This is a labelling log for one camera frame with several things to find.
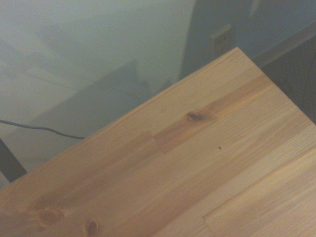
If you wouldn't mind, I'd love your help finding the beige wall outlet plate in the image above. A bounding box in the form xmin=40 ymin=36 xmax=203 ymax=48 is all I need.
xmin=210 ymin=24 xmax=233 ymax=58

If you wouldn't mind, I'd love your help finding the grey camera cable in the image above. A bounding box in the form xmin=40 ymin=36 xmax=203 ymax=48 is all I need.
xmin=0 ymin=119 xmax=86 ymax=139

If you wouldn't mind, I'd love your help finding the white baseboard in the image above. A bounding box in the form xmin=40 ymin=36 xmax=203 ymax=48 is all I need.
xmin=251 ymin=21 xmax=316 ymax=65

